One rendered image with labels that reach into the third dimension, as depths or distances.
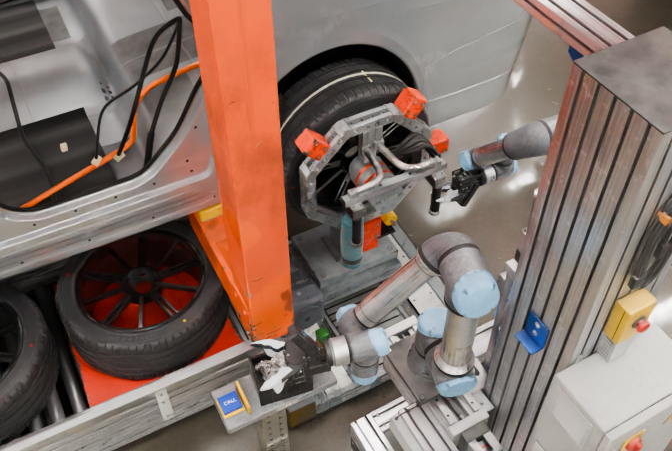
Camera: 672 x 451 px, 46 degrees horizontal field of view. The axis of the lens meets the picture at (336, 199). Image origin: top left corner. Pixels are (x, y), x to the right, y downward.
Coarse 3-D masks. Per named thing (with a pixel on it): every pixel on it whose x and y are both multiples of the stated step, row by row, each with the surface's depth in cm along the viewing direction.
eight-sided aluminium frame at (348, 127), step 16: (368, 112) 284; (384, 112) 287; (400, 112) 285; (336, 128) 280; (352, 128) 278; (368, 128) 282; (416, 128) 296; (336, 144) 280; (320, 160) 282; (416, 160) 316; (304, 176) 285; (304, 192) 296; (304, 208) 300; (320, 208) 307; (368, 208) 323; (336, 224) 312
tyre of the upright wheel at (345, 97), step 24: (312, 72) 293; (336, 72) 291; (360, 72) 292; (384, 72) 299; (288, 96) 292; (312, 96) 286; (336, 96) 283; (360, 96) 282; (384, 96) 288; (288, 120) 288; (312, 120) 281; (336, 120) 284; (288, 144) 286; (288, 168) 289; (288, 192) 298
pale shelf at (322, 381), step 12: (324, 372) 287; (228, 384) 284; (240, 384) 284; (252, 384) 284; (324, 384) 284; (216, 396) 280; (240, 396) 280; (252, 396) 280; (300, 396) 280; (252, 408) 277; (264, 408) 277; (276, 408) 277; (228, 420) 274; (240, 420) 274; (252, 420) 275; (228, 432) 273
